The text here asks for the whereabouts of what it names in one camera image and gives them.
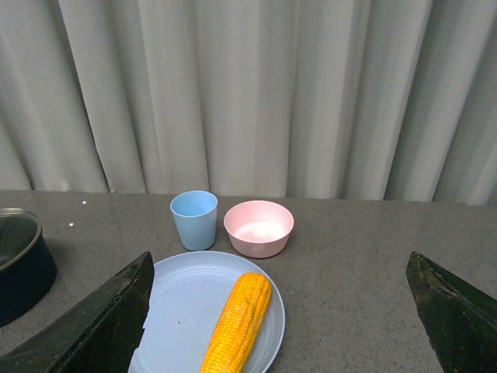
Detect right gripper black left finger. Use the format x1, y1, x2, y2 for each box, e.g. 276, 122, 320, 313
1, 252, 155, 372

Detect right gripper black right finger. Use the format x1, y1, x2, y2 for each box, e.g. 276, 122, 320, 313
406, 252, 496, 372

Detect yellow corn cob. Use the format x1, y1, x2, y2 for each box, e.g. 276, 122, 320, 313
200, 273, 273, 372

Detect dark blue saucepan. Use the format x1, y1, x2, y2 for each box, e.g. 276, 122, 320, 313
1, 207, 57, 326

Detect light blue plate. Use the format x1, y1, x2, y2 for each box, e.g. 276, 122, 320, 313
127, 250, 287, 373

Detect light blue cup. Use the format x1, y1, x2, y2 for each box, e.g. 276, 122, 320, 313
170, 190, 217, 251

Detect pink bowl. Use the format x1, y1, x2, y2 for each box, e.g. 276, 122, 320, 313
224, 200, 294, 259

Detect white curtain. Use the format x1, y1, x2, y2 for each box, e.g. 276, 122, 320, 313
1, 1, 496, 205

